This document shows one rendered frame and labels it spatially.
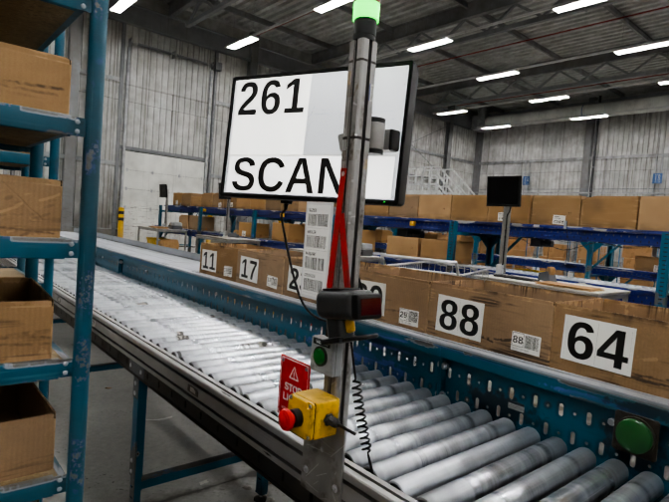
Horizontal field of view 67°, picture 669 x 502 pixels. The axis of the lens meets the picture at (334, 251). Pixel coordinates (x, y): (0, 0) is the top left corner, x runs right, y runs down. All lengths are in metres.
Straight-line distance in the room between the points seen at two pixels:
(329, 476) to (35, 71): 0.87
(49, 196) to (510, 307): 1.10
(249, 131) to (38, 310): 0.63
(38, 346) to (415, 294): 1.07
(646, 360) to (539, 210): 5.29
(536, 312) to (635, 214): 4.75
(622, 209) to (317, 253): 5.31
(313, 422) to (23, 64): 0.76
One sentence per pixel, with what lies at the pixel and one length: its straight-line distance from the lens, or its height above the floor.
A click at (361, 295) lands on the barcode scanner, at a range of 0.86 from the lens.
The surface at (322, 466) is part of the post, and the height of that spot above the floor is 0.73.
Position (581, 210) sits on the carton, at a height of 1.56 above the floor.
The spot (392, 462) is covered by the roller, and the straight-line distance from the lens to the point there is 1.08.
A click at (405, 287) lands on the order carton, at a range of 1.66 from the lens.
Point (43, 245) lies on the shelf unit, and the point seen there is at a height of 1.13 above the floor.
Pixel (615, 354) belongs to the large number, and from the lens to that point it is 1.34.
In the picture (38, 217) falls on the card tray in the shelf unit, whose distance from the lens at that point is 0.97.
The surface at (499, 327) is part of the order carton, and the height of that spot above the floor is 0.96.
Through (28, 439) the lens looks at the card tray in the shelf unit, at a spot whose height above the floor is 0.80.
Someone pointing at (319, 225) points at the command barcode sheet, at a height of 1.20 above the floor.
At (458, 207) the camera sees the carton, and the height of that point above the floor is 1.55.
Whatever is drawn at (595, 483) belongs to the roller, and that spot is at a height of 0.74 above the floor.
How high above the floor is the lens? 1.20
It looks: 3 degrees down
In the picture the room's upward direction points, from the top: 4 degrees clockwise
